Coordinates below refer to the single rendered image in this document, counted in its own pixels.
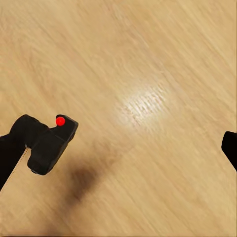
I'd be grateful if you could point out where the digital camera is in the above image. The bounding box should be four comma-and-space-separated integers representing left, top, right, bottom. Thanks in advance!
10, 114, 79, 175

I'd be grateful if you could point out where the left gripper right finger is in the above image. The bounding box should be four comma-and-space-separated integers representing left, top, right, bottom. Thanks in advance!
221, 131, 237, 171

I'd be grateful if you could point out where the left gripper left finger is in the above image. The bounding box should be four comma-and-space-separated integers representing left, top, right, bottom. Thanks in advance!
0, 131, 27, 191

